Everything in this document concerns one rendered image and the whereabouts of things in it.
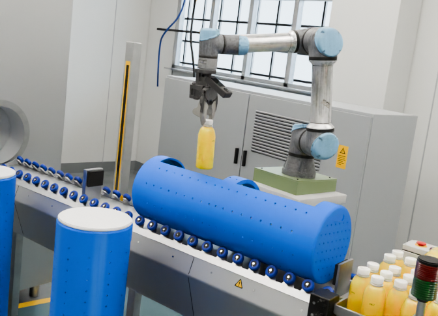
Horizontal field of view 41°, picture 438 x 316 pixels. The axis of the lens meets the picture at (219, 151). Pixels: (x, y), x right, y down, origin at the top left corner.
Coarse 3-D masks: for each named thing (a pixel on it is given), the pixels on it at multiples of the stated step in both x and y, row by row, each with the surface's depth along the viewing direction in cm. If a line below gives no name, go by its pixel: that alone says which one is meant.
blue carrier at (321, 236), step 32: (160, 160) 248; (160, 192) 236; (192, 192) 227; (224, 192) 220; (256, 192) 215; (192, 224) 227; (224, 224) 216; (256, 224) 208; (288, 224) 201; (320, 224) 195; (256, 256) 212; (288, 256) 200; (320, 256) 198
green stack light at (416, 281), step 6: (414, 276) 149; (414, 282) 148; (420, 282) 146; (426, 282) 146; (432, 282) 146; (414, 288) 148; (420, 288) 146; (426, 288) 146; (432, 288) 146; (414, 294) 148; (420, 294) 147; (426, 294) 146; (432, 294) 146; (426, 300) 146; (432, 300) 146
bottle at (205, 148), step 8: (200, 128) 227; (208, 128) 225; (200, 136) 226; (208, 136) 225; (200, 144) 226; (208, 144) 226; (200, 152) 227; (208, 152) 226; (200, 160) 228; (208, 160) 227; (200, 168) 228; (208, 168) 228
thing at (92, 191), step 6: (96, 168) 284; (102, 168) 285; (84, 174) 279; (90, 174) 278; (96, 174) 281; (102, 174) 284; (84, 180) 279; (90, 180) 278; (96, 180) 282; (102, 180) 284; (84, 186) 279; (90, 186) 279; (96, 186) 284; (84, 192) 280; (90, 192) 282; (96, 192) 285; (90, 198) 283; (96, 198) 286
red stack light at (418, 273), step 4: (416, 260) 149; (416, 264) 148; (420, 264) 146; (416, 268) 148; (420, 268) 146; (424, 268) 146; (428, 268) 145; (432, 268) 145; (436, 268) 145; (416, 272) 148; (420, 272) 146; (424, 272) 146; (428, 272) 145; (432, 272) 145; (436, 272) 145; (416, 276) 147; (420, 276) 146; (424, 276) 146; (428, 276) 145; (432, 276) 145; (436, 276) 145; (424, 280) 146; (428, 280) 145; (432, 280) 145; (436, 280) 146
